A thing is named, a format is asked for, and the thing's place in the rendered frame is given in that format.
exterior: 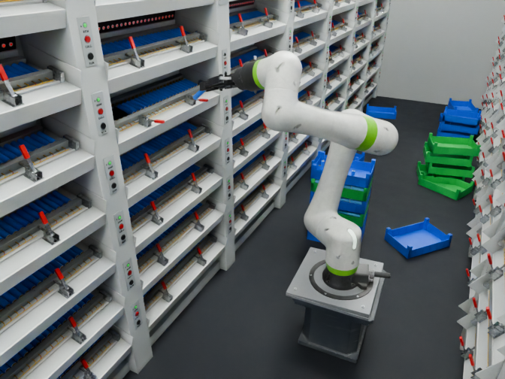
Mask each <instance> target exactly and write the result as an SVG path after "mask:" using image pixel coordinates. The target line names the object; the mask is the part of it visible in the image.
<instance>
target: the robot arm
mask: <svg viewBox="0 0 505 379"><path fill-rule="evenodd" d="M256 57H257V56H254V60H252V61H249V62H247V63H246V64H244V65H243V67H239V68H237V70H236V71H235V73H233V74H230V75H226V76H224V75H223V74H219V75H218V76H215V77H211V78H209V79H207V81H204V82H200V91H204V90H206V92H209V91H214V90H217V89H219V91H222V89H224V88H225V89H232V88H238V89H240V90H249V91H251V92H254V93H257V91H259V90H263V89H264V90H265V94H264V99H263V104H262V112H261V114H262V120H263V122H264V124H265V125H266V126H267V127H268V128H269V129H271V130H274V131H277V132H293V133H298V134H303V135H310V136H313V137H317V138H322V139H325V140H328V141H330V142H331V143H330V147H329V150H328V155H327V158H326V161H325V166H324V168H323V171H322V175H321V177H320V180H319V183H318V186H317V188H316V191H315V193H314V195H313V198H312V200H311V203H310V205H309V207H308V209H307V211H306V213H305V215H304V225H305V227H306V229H307V230H308V231H309V232H310V233H311V234H312V235H313V236H314V237H316V238H317V239H318V240H319V241H320V242H321V243H322V244H324V245H325V247H326V254H325V261H326V268H325V269H324V271H323V273H322V279H323V281H324V282H325V284H326V285H327V286H329V287H330V288H332V289H335V290H352V289H354V288H356V287H359V288H360V289H361V290H366V289H367V285H369V282H373V280H372V279H373V278H374V277H383V278H390V276H391V275H390V273H387V272H380V271H374V269H373V268H369V265H368V264H361V263H359V259H360V252H361V235H362V233H361V229H360V228H359V227H358V226H357V225H356V224H354V223H353V222H351V221H349V220H347V219H345V218H342V217H341V216H340V215H339V214H338V213H337V210H338V207H339V203H340V197H341V195H342V192H343V187H344V184H345V181H346V177H347V175H348V173H349V169H350V166H351V164H352V161H353V159H354V157H355V154H356V152H357V150H359V151H362V152H365V153H370V154H373V155H378V156H382V155H386V154H388V153H390V152H392V151H393V150H394V149H395V147H396V145H397V143H398V131H397V129H396V128H395V127H394V126H393V125H392V124H391V123H390V122H387V121H385V120H379V119H377V118H373V117H370V116H368V115H367V114H364V113H362V112H361V111H358V110H356V109H346V110H344V111H342V112H338V111H331V110H327V109H324V108H319V107H316V106H313V105H309V104H307V103H303V102H300V101H298V89H299V85H300V81H301V74H302V65H301V61H300V59H299V58H298V57H297V56H296V55H295V54H294V53H292V52H289V51H285V50H283V51H279V52H277V53H275V54H273V55H271V56H269V57H267V58H264V59H259V60H257V58H256Z"/></svg>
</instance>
